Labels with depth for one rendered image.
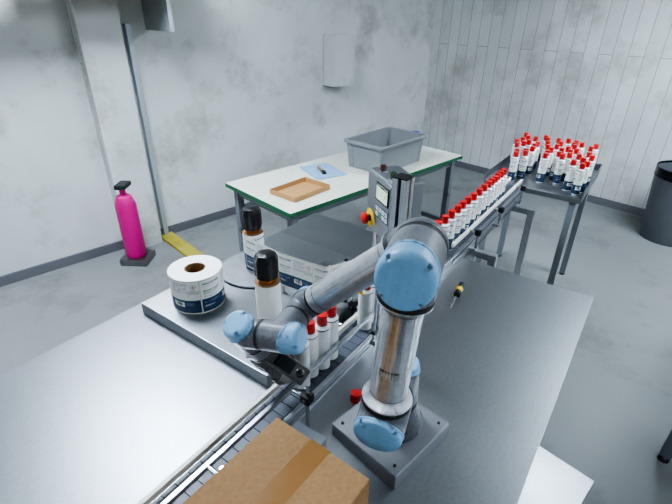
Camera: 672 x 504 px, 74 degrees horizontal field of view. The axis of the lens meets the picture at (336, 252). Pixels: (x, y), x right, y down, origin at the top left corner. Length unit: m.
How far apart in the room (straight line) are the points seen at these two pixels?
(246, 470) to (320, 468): 0.14
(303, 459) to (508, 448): 0.67
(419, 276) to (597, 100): 5.03
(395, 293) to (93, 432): 1.02
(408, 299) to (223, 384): 0.87
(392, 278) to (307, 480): 0.41
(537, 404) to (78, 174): 3.59
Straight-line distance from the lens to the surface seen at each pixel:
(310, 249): 2.15
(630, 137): 5.67
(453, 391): 1.54
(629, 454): 2.79
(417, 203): 1.29
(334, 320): 1.41
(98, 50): 3.93
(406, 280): 0.80
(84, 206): 4.21
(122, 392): 1.61
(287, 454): 0.97
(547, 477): 1.41
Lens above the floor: 1.89
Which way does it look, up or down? 28 degrees down
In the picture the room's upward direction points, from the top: 1 degrees clockwise
